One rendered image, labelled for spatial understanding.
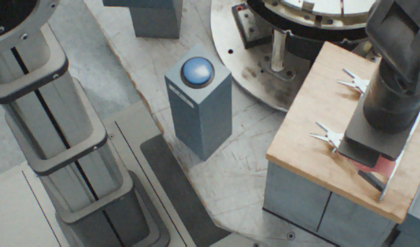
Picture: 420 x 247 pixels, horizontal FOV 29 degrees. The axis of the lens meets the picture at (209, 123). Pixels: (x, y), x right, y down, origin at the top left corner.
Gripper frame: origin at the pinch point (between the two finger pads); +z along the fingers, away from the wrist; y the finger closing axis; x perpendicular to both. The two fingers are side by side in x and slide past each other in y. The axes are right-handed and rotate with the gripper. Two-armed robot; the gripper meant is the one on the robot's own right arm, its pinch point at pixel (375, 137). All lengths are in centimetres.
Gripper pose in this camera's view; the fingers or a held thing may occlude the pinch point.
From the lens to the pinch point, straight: 103.4
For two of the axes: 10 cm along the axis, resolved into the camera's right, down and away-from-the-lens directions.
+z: 0.2, 3.7, 9.3
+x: -8.9, -4.1, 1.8
